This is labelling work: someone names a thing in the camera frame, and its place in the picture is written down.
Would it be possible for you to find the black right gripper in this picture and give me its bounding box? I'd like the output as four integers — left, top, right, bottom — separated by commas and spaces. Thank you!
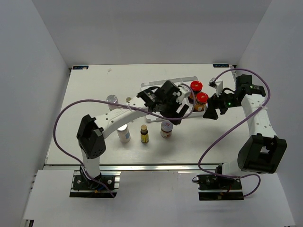
203, 87, 242, 120

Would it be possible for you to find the white-lid sauce jar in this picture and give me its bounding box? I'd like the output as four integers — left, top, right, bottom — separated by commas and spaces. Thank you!
160, 120, 173, 138

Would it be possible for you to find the red-lid chili sauce jar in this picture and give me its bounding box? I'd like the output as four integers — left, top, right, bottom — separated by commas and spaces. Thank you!
190, 80, 203, 95

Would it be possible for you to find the yellow bottle front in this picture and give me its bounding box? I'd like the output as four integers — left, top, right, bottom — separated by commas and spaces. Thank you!
140, 124, 149, 143

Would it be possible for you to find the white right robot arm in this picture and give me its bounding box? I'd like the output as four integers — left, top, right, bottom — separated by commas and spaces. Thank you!
203, 74, 287, 189

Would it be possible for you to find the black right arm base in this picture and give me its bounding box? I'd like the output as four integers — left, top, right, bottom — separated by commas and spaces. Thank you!
192, 175, 244, 201

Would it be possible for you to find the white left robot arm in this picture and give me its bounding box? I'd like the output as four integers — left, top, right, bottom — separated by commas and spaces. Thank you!
77, 80, 191, 189

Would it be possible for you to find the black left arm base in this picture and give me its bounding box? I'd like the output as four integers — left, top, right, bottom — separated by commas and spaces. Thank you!
69, 172, 119, 199

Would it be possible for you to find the white divided organizer tray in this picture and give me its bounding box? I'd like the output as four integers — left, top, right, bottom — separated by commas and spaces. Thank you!
141, 76, 207, 123

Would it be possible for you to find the silver-lid salt jar front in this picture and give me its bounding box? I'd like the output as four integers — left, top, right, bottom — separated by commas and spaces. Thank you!
116, 124, 131, 143

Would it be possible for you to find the silver-lid salt jar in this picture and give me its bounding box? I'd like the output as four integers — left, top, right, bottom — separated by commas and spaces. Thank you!
116, 124, 131, 143
106, 95, 118, 111

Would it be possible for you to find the silver-lid salt jar rear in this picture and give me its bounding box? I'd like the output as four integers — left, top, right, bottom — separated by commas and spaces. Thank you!
106, 95, 118, 111

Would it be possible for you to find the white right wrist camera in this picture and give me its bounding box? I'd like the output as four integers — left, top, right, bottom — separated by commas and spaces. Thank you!
208, 78, 223, 97

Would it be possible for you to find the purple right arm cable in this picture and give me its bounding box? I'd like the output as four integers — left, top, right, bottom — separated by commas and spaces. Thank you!
198, 68, 272, 198

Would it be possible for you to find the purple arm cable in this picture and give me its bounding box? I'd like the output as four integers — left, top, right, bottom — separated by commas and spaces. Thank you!
198, 68, 272, 198
53, 84, 197, 198

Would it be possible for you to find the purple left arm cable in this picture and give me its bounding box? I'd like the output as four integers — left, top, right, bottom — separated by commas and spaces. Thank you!
53, 84, 197, 198

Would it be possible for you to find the aluminium table rail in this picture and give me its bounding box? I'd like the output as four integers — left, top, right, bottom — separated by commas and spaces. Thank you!
44, 66, 269, 173

